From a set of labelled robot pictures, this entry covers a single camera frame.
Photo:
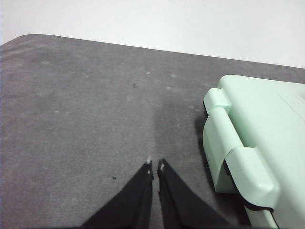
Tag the mint green breakfast machine base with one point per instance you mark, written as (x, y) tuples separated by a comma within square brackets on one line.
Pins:
[(214, 143)]

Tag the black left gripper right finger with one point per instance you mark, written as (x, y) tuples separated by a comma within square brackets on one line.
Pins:
[(181, 205)]

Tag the mint green griddle cover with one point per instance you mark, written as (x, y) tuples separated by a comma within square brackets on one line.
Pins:
[(267, 114)]

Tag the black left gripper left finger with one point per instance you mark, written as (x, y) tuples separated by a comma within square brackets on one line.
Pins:
[(128, 205)]

